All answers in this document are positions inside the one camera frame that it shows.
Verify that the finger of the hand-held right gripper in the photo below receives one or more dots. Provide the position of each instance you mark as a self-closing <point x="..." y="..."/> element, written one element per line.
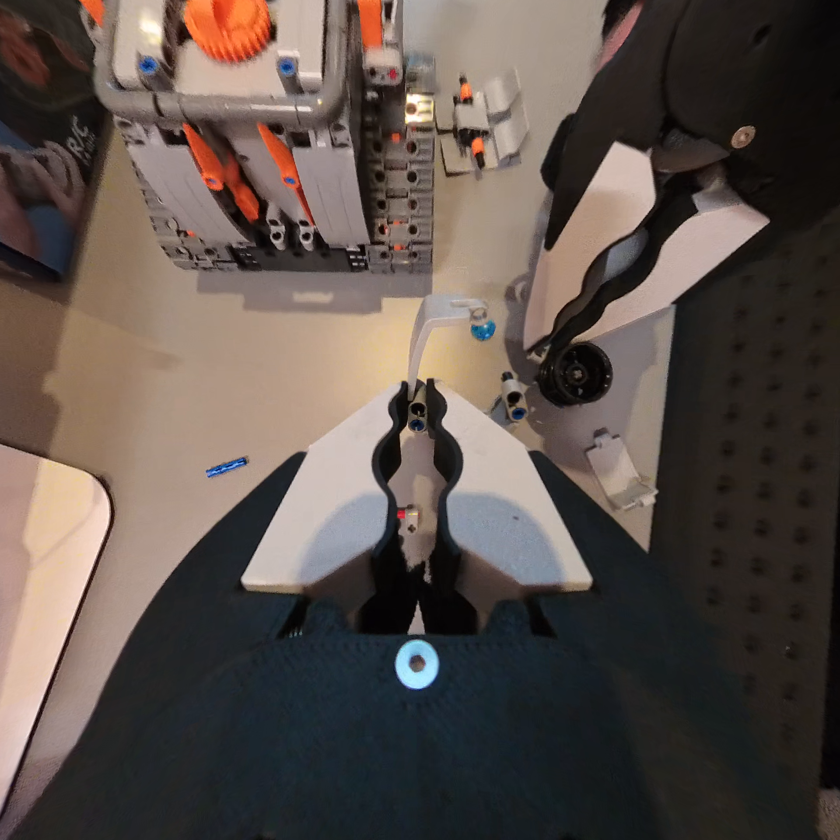
<point x="597" y="210"/>
<point x="696" y="250"/>

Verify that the grey orange tracked toy robot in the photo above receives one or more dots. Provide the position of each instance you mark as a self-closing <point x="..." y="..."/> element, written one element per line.
<point x="263" y="79"/>

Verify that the blue round stud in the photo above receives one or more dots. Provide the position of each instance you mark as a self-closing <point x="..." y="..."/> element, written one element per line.
<point x="483" y="330"/>

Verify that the black perforated board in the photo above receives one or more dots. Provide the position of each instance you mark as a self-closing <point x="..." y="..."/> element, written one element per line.
<point x="748" y="525"/>

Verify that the small grey red connector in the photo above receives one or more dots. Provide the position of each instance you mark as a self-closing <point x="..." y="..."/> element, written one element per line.
<point x="410" y="520"/>

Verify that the grey flat hinged panel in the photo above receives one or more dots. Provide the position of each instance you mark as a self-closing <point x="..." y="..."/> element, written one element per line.
<point x="620" y="473"/>

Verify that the small blue pin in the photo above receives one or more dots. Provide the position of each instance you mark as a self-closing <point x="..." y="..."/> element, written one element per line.
<point x="226" y="466"/>

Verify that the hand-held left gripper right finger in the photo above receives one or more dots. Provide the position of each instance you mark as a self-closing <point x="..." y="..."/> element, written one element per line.
<point x="512" y="525"/>

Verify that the small grey orange connector assembly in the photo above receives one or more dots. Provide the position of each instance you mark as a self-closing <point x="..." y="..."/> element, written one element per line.
<point x="499" y="125"/>

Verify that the blue cardboard box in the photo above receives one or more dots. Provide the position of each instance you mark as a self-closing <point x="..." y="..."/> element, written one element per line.
<point x="40" y="158"/>

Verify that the grey curved panel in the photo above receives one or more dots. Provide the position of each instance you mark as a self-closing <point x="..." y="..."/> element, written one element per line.
<point x="427" y="335"/>

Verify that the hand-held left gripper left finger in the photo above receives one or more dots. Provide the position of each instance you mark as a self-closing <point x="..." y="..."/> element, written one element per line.
<point x="322" y="525"/>

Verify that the small black wheel assembly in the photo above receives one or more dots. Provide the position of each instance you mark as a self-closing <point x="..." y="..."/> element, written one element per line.
<point x="578" y="374"/>

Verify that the person's right hand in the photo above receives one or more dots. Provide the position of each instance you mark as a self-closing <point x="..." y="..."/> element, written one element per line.
<point x="620" y="29"/>

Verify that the small white blue connector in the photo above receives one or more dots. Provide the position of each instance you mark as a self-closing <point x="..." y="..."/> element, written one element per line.
<point x="512" y="397"/>

